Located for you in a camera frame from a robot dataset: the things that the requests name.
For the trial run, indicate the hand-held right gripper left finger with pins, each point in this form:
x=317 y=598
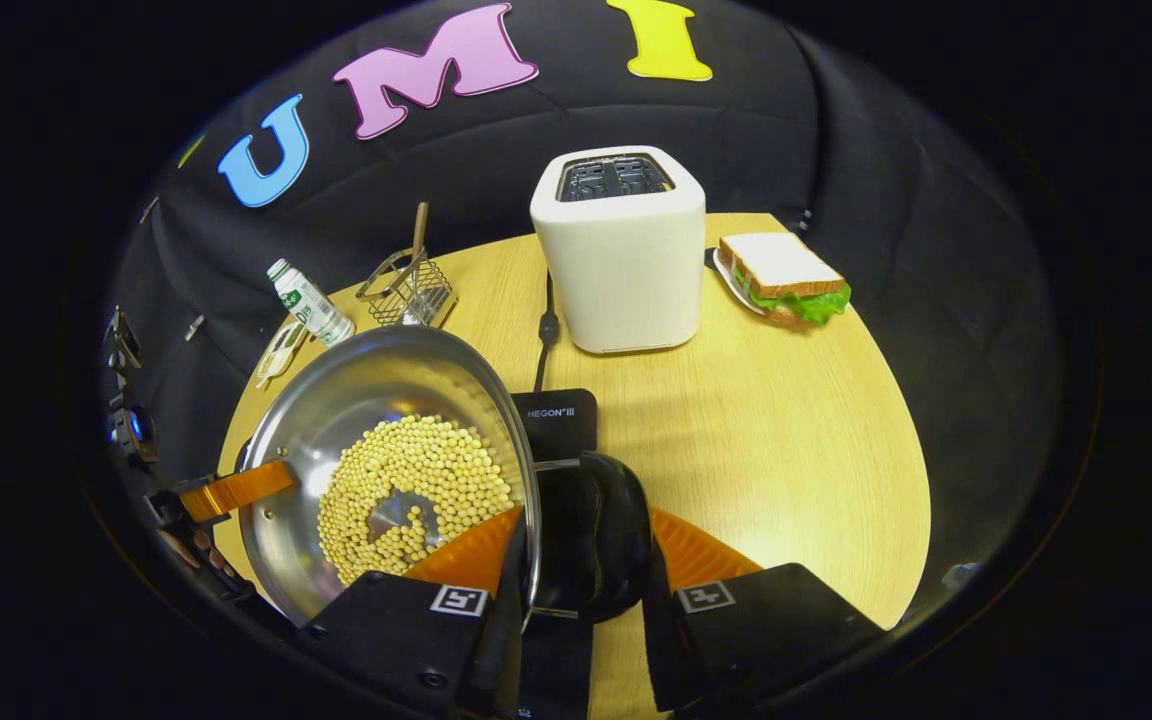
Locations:
x=506 y=640

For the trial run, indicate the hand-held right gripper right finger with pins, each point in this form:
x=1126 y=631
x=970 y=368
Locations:
x=658 y=640

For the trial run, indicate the white divided dish of beans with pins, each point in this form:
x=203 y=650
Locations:
x=281 y=355

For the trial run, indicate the white bottle with green label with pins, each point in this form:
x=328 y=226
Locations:
x=311 y=305

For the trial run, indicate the sandwich with lettuce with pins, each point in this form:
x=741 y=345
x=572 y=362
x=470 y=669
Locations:
x=781 y=262

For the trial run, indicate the white toaster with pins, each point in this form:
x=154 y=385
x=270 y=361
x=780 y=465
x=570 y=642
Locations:
x=616 y=270

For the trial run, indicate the wooden clothespin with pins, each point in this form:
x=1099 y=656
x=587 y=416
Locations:
x=195 y=328
x=149 y=210

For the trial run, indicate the black induction cooktop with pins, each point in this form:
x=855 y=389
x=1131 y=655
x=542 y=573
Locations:
x=561 y=435

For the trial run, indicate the pile of yellow soybeans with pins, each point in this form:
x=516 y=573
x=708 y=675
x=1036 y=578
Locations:
x=416 y=460

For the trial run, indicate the white sandwich plate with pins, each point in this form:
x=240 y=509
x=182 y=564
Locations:
x=731 y=285

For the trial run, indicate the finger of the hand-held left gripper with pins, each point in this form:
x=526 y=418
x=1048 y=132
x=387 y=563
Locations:
x=236 y=590
x=236 y=488

